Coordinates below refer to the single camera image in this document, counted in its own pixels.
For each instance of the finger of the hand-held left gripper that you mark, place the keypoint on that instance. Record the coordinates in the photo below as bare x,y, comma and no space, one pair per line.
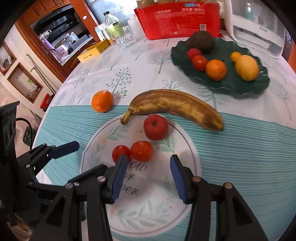
64,148
92,172

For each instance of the orange tangerine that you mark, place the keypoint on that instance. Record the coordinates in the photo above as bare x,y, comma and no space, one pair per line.
216,69
102,100

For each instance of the blue white carton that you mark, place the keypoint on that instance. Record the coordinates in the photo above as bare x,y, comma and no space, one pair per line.
99,30

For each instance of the red cherry tomato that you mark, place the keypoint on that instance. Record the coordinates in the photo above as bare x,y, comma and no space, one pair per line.
119,150
141,150
200,63

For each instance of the pink white kettle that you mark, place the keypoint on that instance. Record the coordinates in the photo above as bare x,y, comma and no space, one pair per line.
62,52

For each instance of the brown spotted banana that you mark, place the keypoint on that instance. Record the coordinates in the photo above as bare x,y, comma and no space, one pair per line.
173,102

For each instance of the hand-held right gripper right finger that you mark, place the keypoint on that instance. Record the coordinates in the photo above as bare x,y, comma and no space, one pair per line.
178,178

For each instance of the clear drinking glass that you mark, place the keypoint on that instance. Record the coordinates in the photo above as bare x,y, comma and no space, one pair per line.
124,37

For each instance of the dark green leaf plate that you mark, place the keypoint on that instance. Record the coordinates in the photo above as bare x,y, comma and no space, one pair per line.
231,85

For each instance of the clear bottle green label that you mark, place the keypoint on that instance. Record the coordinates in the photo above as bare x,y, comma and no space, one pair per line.
112,26

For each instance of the dark avocado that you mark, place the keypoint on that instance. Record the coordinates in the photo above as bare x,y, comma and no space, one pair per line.
200,41

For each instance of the red paper cup pack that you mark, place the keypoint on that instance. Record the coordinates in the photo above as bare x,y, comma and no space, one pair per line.
175,20

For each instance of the white countertop appliance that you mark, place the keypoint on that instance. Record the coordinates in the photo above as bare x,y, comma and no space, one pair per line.
254,34

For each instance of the large yellow orange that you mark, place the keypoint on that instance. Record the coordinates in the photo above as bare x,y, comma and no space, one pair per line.
247,67

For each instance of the small metal tin can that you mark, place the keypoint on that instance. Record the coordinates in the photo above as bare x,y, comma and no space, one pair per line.
106,36

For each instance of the small orange kumquat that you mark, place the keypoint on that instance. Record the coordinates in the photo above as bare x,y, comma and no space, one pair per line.
235,56

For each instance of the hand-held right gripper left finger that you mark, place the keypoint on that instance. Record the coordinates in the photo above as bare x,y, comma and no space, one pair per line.
119,178

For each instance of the yellow flat box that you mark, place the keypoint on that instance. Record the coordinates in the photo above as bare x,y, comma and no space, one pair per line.
92,51

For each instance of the black range hood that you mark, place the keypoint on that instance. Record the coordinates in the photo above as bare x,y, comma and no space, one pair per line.
55,20

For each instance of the white plastic bottle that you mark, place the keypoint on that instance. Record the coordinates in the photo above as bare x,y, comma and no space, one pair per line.
137,27

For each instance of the purple cloth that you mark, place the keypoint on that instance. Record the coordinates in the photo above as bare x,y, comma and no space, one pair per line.
47,44

